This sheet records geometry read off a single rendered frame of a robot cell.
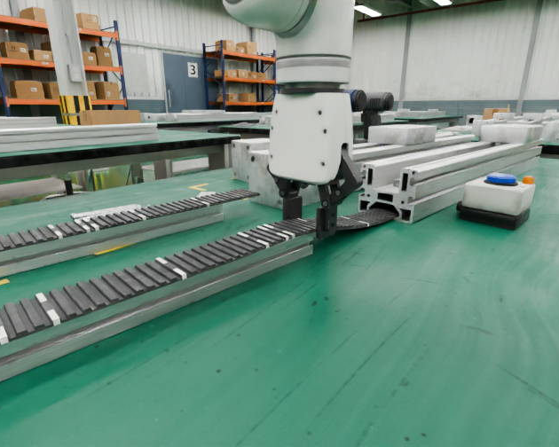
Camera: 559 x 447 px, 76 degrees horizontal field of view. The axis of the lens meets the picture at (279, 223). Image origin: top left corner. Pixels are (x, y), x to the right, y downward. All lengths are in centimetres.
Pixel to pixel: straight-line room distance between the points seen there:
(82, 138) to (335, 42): 163
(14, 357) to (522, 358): 36
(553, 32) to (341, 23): 1530
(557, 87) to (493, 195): 1492
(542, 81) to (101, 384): 1545
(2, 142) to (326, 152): 155
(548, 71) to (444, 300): 1522
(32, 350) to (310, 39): 36
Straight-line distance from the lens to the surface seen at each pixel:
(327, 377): 27
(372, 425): 24
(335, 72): 41
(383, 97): 125
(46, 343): 32
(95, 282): 34
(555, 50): 1559
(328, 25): 41
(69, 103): 617
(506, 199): 63
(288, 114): 43
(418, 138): 99
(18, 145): 182
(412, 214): 59
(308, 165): 41
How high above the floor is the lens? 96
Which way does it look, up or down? 18 degrees down
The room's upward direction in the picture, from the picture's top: straight up
